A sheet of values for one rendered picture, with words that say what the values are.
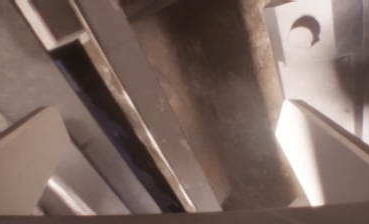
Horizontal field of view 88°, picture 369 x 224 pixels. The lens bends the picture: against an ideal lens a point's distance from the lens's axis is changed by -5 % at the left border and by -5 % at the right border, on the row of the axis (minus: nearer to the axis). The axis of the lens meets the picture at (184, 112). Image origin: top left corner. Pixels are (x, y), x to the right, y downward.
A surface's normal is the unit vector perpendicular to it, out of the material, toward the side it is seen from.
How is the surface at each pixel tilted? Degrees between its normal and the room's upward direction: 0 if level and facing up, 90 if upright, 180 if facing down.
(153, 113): 90
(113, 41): 90
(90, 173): 90
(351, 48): 45
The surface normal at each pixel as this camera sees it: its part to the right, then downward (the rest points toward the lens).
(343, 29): 0.08, 0.43
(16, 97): 0.71, 0.04
